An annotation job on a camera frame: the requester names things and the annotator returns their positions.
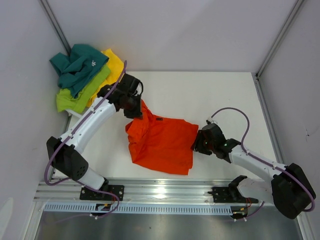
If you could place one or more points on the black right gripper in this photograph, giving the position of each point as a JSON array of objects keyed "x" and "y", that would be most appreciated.
[{"x": 199, "y": 147}]

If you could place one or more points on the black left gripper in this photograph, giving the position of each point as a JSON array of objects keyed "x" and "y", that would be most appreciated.
[{"x": 137, "y": 113}]

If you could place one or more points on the orange shorts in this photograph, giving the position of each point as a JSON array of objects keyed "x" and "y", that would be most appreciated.
[{"x": 161, "y": 144}]

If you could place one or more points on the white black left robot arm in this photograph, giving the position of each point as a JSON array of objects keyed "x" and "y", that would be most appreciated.
[{"x": 65, "y": 152}]

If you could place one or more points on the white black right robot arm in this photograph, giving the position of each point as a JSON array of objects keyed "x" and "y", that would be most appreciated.
[{"x": 284, "y": 186}]

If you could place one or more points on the yellow shorts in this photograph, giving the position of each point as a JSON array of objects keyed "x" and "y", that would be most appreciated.
[{"x": 115, "y": 65}]

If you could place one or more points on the teal shorts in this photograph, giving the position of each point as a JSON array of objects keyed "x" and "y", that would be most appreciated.
[{"x": 76, "y": 70}]

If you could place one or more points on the lime green shorts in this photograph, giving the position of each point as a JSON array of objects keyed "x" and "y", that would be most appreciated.
[{"x": 65, "y": 101}]

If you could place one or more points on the white perforated plastic basket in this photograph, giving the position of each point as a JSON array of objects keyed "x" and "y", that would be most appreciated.
[{"x": 73, "y": 113}]

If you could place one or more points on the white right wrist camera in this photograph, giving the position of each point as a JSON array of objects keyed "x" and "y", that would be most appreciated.
[{"x": 211, "y": 121}]

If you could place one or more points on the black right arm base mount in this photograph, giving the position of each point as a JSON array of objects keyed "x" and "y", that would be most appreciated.
[{"x": 230, "y": 194}]

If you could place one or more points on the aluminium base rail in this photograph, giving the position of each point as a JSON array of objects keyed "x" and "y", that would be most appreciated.
[{"x": 139, "y": 191}]

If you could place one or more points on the aluminium frame post right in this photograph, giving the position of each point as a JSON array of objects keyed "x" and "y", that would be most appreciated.
[{"x": 284, "y": 30}]

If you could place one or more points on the aluminium frame post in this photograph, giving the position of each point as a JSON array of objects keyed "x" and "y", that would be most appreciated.
[
  {"x": 284, "y": 30},
  {"x": 55, "y": 24}
]

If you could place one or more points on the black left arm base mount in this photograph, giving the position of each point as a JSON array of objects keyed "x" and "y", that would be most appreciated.
[{"x": 87, "y": 194}]

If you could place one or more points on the aluminium frame post left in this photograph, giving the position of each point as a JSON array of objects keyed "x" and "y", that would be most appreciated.
[{"x": 55, "y": 24}]

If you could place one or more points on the white slotted cable duct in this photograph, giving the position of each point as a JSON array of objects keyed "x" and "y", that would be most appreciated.
[{"x": 100, "y": 208}]

